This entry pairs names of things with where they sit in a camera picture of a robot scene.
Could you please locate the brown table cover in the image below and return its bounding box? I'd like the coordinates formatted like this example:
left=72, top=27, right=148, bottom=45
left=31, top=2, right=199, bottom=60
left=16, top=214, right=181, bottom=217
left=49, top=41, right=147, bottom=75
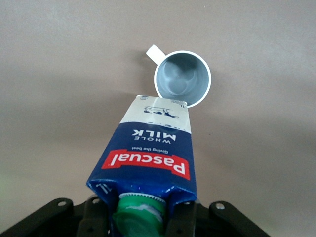
left=0, top=0, right=316, bottom=237

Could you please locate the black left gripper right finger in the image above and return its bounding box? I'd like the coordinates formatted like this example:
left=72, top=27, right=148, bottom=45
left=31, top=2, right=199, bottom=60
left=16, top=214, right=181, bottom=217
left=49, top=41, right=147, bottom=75
left=164, top=200, right=198, bottom=237

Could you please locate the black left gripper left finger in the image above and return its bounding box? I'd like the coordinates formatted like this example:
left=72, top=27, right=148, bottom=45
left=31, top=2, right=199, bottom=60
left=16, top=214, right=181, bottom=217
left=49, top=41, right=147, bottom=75
left=76, top=195, right=111, bottom=237

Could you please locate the blue white milk carton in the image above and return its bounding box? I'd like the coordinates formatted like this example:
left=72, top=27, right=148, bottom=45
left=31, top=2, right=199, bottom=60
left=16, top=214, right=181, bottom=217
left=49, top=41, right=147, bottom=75
left=85, top=94, right=198, bottom=237

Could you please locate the white mug grey inside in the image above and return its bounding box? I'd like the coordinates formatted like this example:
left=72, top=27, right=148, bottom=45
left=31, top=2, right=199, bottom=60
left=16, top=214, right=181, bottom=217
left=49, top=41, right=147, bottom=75
left=145, top=44, right=213, bottom=109

